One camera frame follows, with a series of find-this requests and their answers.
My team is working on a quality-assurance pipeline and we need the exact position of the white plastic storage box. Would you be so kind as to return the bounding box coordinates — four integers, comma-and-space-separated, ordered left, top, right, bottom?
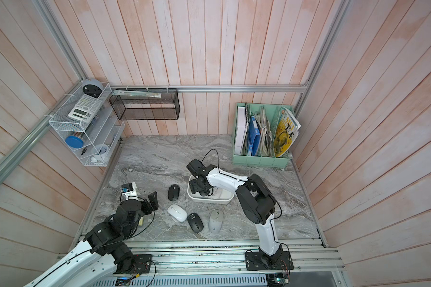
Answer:
187, 173, 238, 204

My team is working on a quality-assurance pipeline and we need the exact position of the black smooth mouse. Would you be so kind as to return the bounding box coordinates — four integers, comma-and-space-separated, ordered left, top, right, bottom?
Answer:
168, 184, 180, 202

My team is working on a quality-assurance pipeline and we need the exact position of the white smooth mouse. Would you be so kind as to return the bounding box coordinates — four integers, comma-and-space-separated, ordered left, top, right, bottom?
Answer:
167, 204, 188, 222

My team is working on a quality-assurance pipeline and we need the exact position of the black ribbed mouse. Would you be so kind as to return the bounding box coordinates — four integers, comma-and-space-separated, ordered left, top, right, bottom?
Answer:
187, 213, 204, 233

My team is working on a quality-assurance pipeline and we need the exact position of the grey mouse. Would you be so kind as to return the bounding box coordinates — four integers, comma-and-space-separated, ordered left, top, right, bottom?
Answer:
208, 210, 224, 233

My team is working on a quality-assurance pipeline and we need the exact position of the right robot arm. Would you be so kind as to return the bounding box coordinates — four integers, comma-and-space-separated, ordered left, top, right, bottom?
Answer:
187, 159, 283, 262

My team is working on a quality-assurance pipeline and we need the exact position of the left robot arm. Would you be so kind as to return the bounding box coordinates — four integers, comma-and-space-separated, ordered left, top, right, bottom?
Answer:
27, 192, 159, 287

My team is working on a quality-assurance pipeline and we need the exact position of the blue folder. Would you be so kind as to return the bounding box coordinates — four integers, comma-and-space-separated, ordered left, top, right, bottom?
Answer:
247, 116, 261, 156

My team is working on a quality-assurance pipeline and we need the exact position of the white binder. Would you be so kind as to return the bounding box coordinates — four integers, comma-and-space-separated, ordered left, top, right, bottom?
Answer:
233, 104, 249, 155

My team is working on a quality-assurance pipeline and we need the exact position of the newspapers stack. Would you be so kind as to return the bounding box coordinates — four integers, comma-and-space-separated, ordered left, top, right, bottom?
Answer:
255, 105, 274, 157

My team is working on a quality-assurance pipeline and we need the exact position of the blue lid jar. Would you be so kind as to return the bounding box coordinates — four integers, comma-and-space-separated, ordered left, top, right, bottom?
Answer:
65, 132, 85, 149

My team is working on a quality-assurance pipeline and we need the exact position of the green file organizer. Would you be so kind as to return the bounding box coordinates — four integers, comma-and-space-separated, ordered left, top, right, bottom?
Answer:
232, 103, 295, 169

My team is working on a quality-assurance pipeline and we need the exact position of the yellow magazine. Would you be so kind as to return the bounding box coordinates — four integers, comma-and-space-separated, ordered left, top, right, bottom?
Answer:
273, 107, 301, 158

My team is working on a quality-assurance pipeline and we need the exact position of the white calculator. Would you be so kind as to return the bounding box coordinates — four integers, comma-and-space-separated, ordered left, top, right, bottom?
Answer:
68, 94, 102, 123

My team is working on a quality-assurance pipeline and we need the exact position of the round grey speaker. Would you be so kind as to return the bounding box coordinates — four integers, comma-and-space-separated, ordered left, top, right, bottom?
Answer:
81, 79, 104, 99

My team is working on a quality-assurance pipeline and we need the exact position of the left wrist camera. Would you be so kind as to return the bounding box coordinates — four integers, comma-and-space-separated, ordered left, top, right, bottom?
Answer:
120, 182, 139, 202

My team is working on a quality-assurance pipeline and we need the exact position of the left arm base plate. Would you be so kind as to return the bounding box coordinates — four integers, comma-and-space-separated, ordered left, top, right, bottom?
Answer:
116, 254, 152, 275

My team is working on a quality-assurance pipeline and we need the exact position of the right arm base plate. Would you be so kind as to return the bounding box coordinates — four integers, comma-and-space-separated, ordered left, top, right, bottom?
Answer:
244, 249, 294, 271

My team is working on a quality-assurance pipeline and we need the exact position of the black mesh wall basket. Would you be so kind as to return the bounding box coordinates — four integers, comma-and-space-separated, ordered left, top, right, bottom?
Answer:
109, 88, 180, 121

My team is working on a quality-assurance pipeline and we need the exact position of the white wire wall shelf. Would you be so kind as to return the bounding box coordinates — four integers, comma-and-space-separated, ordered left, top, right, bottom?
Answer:
49, 82, 125, 167

